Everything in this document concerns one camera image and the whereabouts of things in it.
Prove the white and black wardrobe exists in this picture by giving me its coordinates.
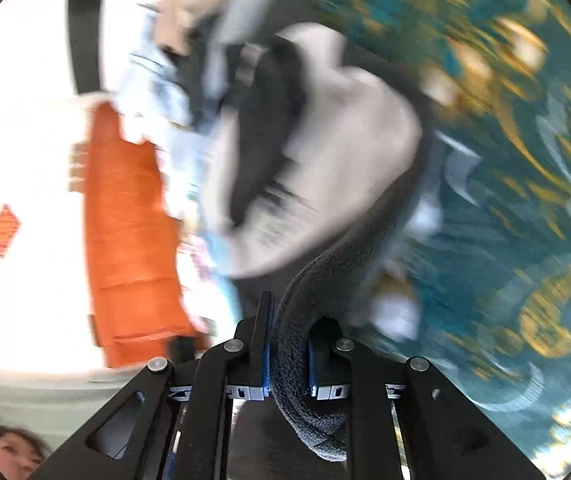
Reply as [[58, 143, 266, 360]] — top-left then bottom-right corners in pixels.
[[0, 0, 177, 126]]

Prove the teal floral bed blanket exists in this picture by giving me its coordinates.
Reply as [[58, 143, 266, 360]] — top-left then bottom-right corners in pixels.
[[313, 0, 571, 479]]

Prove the red wall decoration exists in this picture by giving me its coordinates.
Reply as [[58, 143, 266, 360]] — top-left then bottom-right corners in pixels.
[[0, 205, 20, 258]]

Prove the dark grey garment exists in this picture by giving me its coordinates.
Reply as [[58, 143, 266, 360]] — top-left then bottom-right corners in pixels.
[[177, 13, 241, 133]]

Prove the black and white fleece jacket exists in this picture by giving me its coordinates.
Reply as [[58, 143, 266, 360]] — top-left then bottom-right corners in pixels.
[[204, 22, 434, 462]]

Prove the light blue floral duvet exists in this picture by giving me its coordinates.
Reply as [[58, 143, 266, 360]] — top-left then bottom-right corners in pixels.
[[105, 0, 308, 341]]

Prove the person's face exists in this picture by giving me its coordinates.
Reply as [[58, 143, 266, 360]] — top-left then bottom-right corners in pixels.
[[0, 426, 51, 480]]

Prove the orange wooden headboard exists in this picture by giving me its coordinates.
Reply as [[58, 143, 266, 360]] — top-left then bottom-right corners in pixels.
[[82, 101, 206, 368]]

